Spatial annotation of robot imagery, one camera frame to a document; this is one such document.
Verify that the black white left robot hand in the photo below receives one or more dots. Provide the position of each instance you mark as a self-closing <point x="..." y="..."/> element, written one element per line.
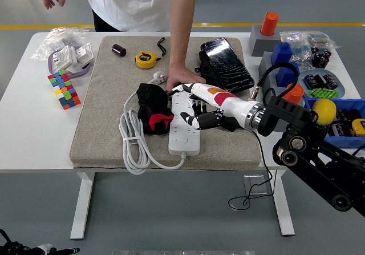
<point x="45" y="250"/>

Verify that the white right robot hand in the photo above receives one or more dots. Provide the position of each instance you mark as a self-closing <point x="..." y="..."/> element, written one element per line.
<point x="228" y="103"/>

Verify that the person's left hand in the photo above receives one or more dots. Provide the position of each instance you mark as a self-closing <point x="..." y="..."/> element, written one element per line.
<point x="182" y="73"/>

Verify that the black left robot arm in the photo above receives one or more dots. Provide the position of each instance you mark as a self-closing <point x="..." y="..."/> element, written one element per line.
<point x="14" y="250"/>

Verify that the person's left forearm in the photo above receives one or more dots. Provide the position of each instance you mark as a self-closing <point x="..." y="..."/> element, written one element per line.
<point x="182" y="24"/>

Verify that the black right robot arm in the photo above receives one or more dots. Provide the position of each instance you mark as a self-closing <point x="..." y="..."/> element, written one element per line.
<point x="285" y="109"/>

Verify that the black phone holder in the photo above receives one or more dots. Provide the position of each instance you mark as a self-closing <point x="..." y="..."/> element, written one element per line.
<point x="206" y="71"/>

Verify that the black cloth pouch red trim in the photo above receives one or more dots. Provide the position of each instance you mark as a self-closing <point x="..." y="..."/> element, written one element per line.
<point x="151" y="101"/>

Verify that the black smartphone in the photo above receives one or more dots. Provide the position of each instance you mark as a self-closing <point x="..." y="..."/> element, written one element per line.
<point x="225" y="58"/>

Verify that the clear bag of white parts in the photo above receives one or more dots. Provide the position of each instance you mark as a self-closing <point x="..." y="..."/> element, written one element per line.
<point x="57" y="36"/>

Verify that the white table leg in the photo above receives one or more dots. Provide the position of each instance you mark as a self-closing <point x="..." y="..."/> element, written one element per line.
<point x="82" y="206"/>
<point x="282" y="206"/>

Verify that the blue block peg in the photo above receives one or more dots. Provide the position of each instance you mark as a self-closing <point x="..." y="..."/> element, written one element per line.
<point x="286" y="76"/>
<point x="280" y="52"/>

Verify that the dark brown small cylinder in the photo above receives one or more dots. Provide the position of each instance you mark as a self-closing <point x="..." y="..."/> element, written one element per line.
<point x="119" y="50"/>

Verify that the orange cylinder peg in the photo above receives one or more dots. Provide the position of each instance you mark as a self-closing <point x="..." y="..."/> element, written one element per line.
<point x="295" y="92"/>
<point x="269" y="24"/>

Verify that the grey-brown mat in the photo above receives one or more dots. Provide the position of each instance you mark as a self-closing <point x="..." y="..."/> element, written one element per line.
<point x="114" y="123"/>

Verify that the clear acrylic stand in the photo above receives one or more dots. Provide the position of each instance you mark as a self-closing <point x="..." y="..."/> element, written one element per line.
<point x="256" y="185"/>

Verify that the purple band loop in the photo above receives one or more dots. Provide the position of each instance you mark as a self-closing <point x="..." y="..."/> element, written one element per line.
<point x="82" y="73"/>

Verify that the clear bag of blue parts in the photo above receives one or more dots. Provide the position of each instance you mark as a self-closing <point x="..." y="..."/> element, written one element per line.
<point x="322" y="39"/>
<point x="296" y="48"/>

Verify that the colourful puzzle cube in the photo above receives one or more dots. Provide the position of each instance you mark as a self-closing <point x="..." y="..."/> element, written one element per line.
<point x="58" y="79"/>
<point x="68" y="98"/>

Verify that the black capacitors group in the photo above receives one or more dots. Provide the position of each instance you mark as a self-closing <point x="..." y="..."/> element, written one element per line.
<point x="319" y="79"/>

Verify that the green small parts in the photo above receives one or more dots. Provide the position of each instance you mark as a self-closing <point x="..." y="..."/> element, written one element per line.
<point x="325" y="93"/>

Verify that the loose black capacitors pile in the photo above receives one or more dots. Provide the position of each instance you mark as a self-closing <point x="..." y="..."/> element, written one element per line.
<point x="320" y="56"/>

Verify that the light blue plate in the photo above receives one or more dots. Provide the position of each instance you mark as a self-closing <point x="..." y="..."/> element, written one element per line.
<point x="341" y="85"/>

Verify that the blue plastic bin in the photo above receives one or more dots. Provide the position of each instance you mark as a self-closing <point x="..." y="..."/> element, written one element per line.
<point x="348" y="141"/>

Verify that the white wall socket panel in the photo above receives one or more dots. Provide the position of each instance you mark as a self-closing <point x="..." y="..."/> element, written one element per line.
<point x="64" y="58"/>
<point x="84" y="54"/>

